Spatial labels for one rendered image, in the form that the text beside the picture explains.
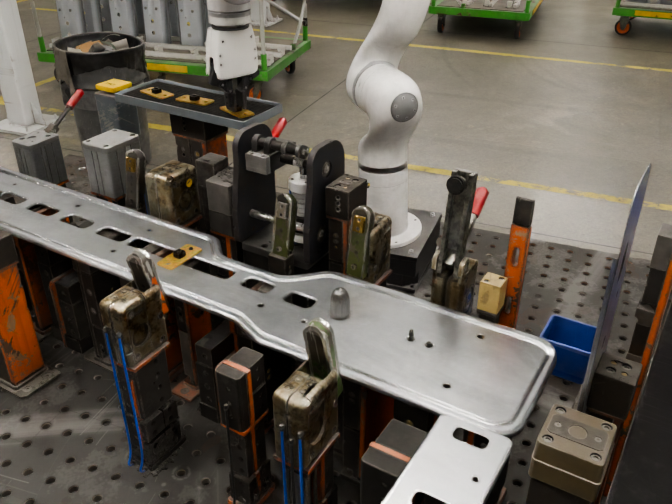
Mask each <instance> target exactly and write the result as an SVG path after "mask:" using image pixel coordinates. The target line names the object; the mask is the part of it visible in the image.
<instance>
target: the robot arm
mask: <svg viewBox="0 0 672 504"><path fill-rule="evenodd" d="M250 1H251V0H207V8H208V19H209V23H210V24H212V25H211V27H209V28H208V30H207V38H206V67H207V73H208V75H209V78H208V84H210V85H212V86H217V87H219V88H220V89H221V90H222V91H224V96H225V106H226V108H227V109H228V110H230V111H232V112H236V111H237V104H238V105H240V106H242V109H244V110H245V109H247V104H246V103H247V94H246V90H248V88H249V84H250V83H251V81H252V79H254V78H255V77H257V76H258V75H259V74H260V72H259V69H258V57H257V48H256V41H255V36H254V32H253V29H252V25H251V24H249V23H250V22H251V7H250ZM430 1H431V0H383V1H382V5H381V8H380V11H379V13H378V16H377V18H376V20H375V23H374V25H373V27H372V29H371V30H370V32H369V34H368V36H367V37H366V39H365V40H364V42H363V44H362V45H361V47H360V49H359V50H358V52H357V54H356V56H355V57H354V59H353V61H352V63H351V66H350V68H349V71H348V74H347V78H346V89H347V93H348V95H349V97H350V99H351V100H352V102H353V103H354V104H355V105H356V106H358V107H359V108H360V109H361V110H363V111H364V112H365V113H366V114H367V115H368V118H369V131H368V134H366V135H365V136H364V137H363V138H362V139H361V140H360V142H359V145H358V174H359V177H361V178H365V179H367V182H368V183H370V187H369V188H367V206H368V207H370V208H371V209H372V210H373V211H374V212H376V213H379V214H383V215H387V216H390V217H391V219H392V226H391V247H390V249H392V248H398V247H402V246H405V245H407V244H410V243H412V242H413V241H415V240H416V239H417V238H418V237H419V236H420V234H421V231H422V226H421V222H420V220H419V219H418V218H417V217H416V216H414V215H413V214H411V213H409V212H408V143H409V140H410V137H411V136H412V134H413V132H414V131H415V129H416V127H417V126H418V124H419V122H420V119H421V116H422V110H423V103H422V96H421V93H420V90H419V88H418V86H417V84H416V83H415V82H414V81H413V80H412V79H411V78H410V77H409V76H407V75H406V74H404V73H403V72H401V71H399V70H398V65H399V62H400V59H401V57H402V55H403V53H404V52H405V50H406V48H407V47H408V46H409V44H410V43H411V42H412V41H413V40H414V38H415V37H416V36H417V34H418V32H419V30H420V29H421V26H422V24H423V22H424V19H425V17H426V14H427V11H428V8H429V5H430ZM217 78H218V79H219V80H217ZM232 78H237V88H235V93H233V83H232Z"/></svg>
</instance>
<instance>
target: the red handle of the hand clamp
mask: <svg viewBox="0 0 672 504"><path fill-rule="evenodd" d="M488 195H489V192H488V190H487V188H485V187H479V188H477V189H476V192H475V195H474V202H473V208H472V214H471V220H470V226H469V232H468V236H469V234H470V232H471V230H472V227H473V225H474V223H475V221H476V219H478V217H479V215H480V213H481V210H482V208H483V206H484V204H485V201H486V199H487V197H488ZM456 253H457V250H454V249H451V250H450V252H449V254H448V257H447V259H446V258H445V260H444V264H445V266H446V267H447V268H450V269H454V265H455V259H456Z"/></svg>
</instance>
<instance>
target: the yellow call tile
mask: <svg viewBox="0 0 672 504"><path fill-rule="evenodd" d="M95 86H96V89H98V90H103V91H107V92H110V93H117V92H120V91H121V90H124V89H126V88H129V87H132V83H131V82H128V81H123V80H119V79H111V80H108V81H105V82H102V83H99V84H96V85H95Z"/></svg>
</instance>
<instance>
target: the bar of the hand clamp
mask: <svg viewBox="0 0 672 504"><path fill-rule="evenodd" d="M477 177H478V173H477V172H474V171H469V170H465V169H460V168H456V169H454V170H453V171H452V173H451V177H450V178H449V179H448V180H447V183H446V187H447V190H448V191H449V193H448V199H447V206H446V213H445V220H444V226H443V233H442V240H441V246H440V253H439V260H438V266H437V273H442V272H443V271H444V270H445V269H446V266H445V264H444V260H445V258H446V259H447V257H448V251H449V248H450V249H454V250H457V253H456V259H455V265H454V271H453V277H454V278H458V268H459V264H460V262H461V260H462V259H463V258H464V256H465V250H466V244H467V238H468V232H469V226H470V220H471V214H472V208H473V202H474V195H475V189H476V183H477Z"/></svg>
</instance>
